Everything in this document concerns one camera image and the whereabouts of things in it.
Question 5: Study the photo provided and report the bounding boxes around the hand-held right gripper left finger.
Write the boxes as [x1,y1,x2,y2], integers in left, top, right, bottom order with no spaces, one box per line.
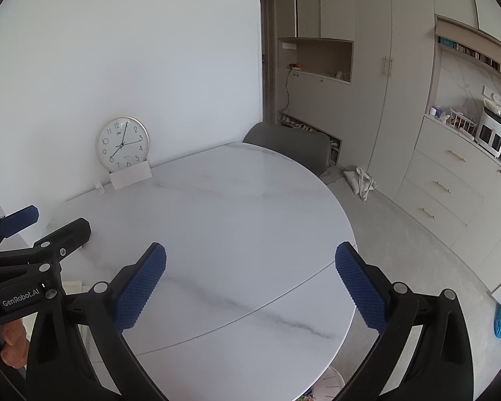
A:
[25,242,170,401]

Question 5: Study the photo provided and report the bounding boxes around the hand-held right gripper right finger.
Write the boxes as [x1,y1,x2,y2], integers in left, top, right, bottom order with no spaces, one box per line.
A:
[334,241,474,401]

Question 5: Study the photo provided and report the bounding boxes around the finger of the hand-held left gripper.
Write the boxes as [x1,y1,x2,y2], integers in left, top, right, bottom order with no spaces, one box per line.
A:
[0,205,40,253]
[0,217,92,278]

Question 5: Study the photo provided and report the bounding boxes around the white slatted bin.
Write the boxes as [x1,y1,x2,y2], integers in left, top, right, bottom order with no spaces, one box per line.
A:
[313,373,346,401]

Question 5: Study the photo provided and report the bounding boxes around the person's left hand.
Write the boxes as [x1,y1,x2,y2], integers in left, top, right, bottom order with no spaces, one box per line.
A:
[0,317,30,370]

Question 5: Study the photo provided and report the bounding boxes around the white paper card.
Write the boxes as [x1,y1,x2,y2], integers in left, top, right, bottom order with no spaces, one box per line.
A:
[110,164,152,190]

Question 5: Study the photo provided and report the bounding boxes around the white cloth bag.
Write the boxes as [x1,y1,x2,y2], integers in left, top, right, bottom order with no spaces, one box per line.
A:
[343,167,378,202]

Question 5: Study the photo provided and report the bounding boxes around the beige drawer cabinet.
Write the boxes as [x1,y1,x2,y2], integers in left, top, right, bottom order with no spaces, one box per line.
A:
[394,113,501,276]

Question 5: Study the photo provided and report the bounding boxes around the grey chair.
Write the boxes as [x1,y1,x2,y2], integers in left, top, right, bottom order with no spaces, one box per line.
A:
[242,122,332,176]

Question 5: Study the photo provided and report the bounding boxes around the row of shoes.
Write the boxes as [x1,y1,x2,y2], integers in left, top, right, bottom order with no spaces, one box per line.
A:
[278,111,341,147]

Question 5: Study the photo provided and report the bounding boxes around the white countertop appliance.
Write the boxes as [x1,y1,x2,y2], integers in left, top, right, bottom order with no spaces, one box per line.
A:
[475,104,501,157]

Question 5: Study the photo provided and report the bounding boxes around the beige tall cabinet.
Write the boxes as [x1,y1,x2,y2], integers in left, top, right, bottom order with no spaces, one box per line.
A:
[273,0,439,184]

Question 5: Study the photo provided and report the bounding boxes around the round white wall clock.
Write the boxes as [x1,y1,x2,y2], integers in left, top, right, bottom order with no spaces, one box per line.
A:
[95,115,150,173]

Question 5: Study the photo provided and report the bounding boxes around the white wire rack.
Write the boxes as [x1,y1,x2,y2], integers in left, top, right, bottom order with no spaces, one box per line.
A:
[446,109,479,140]

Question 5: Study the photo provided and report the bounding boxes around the black cable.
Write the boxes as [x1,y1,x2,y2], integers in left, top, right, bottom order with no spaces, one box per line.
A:
[282,67,295,113]

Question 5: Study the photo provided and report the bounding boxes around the wall shelf with books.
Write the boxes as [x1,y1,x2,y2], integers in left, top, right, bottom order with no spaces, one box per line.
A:
[436,14,501,76]

